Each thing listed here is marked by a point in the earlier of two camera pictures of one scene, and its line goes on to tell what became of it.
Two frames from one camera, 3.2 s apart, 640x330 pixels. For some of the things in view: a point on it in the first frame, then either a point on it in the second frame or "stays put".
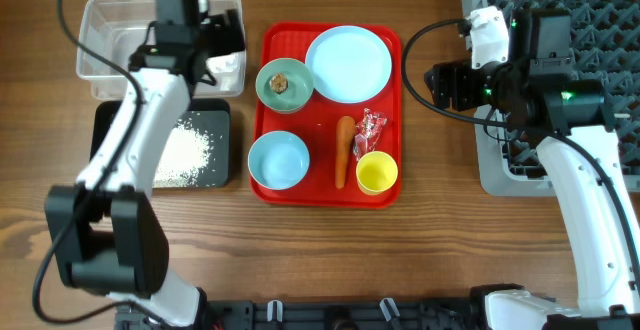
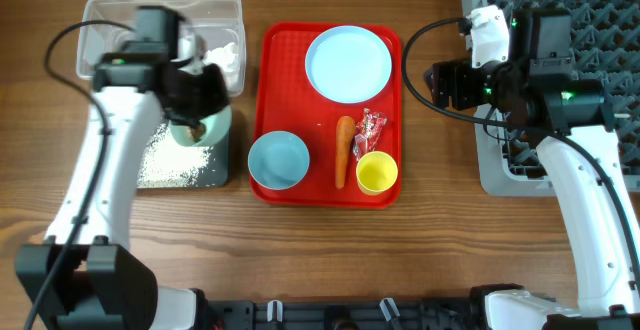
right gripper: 458,73 stays put
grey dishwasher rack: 604,15 stays put
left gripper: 230,32 → 219,97
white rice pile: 182,157 stays put
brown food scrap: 279,83 → 197,133
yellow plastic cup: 376,172 stays put
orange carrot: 345,131 stays put
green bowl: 300,85 → 210,130
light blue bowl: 278,160 stays put
